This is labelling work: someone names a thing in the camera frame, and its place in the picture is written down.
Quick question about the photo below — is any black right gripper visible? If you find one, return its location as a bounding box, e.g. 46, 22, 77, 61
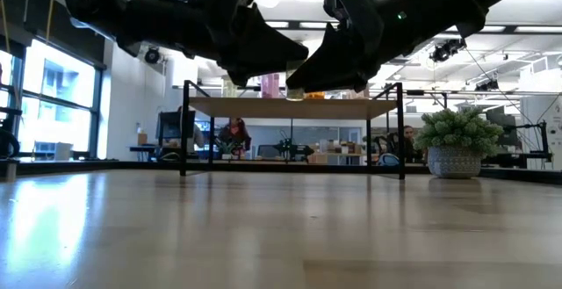
285, 0, 397, 94

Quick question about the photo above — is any pink translucent medicine bottle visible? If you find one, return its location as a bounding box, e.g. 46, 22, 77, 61
261, 72, 281, 100

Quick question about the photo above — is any person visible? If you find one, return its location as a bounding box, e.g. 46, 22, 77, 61
177, 105, 205, 150
218, 117, 253, 157
401, 124, 419, 163

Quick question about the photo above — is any background wooden desk with boxes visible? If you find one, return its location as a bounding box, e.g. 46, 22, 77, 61
306, 138, 368, 165

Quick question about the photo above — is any small green background plant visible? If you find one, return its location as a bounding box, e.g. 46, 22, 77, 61
215, 135, 243, 161

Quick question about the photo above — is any black ceiling spotlight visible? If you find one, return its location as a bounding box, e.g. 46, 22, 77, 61
143, 46, 162, 65

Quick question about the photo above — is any black computer monitor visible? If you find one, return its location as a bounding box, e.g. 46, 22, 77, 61
156, 111, 197, 150

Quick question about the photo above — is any black ceiling-mounted device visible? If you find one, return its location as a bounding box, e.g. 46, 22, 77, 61
429, 37, 468, 64

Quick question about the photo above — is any green potted plant grey pot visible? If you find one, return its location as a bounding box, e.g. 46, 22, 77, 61
413, 106, 505, 180

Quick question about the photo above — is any small white box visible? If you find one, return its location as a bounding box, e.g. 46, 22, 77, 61
54, 141, 74, 162

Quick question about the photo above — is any black background robot rig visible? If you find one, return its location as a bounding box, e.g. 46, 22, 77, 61
504, 119, 553, 170

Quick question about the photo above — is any black curved fixture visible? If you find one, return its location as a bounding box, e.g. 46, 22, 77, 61
0, 106, 23, 161

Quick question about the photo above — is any wooden shelf black metal frame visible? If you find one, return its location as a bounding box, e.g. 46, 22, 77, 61
178, 79, 407, 181

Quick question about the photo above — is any black rail with light strips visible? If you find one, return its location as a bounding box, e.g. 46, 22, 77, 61
263, 19, 562, 35

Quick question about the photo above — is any yellow hanging cord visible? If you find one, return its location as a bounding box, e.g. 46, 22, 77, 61
45, 0, 56, 42
0, 0, 11, 55

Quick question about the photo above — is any black aluminium table frame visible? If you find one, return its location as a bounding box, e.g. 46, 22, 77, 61
0, 159, 562, 185

